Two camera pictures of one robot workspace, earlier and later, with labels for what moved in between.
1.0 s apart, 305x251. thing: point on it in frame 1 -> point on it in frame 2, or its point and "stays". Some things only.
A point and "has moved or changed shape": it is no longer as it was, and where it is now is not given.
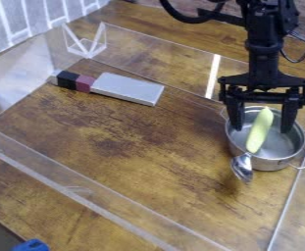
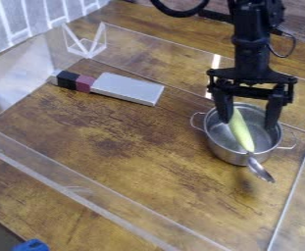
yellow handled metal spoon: x=241 y=162 has moved or changed shape
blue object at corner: x=31 y=245 stays
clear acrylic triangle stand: x=82 y=46 stays
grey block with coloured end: x=112 y=85 stays
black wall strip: x=226 y=18 stays
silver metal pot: x=280 y=149 -> x=222 y=141
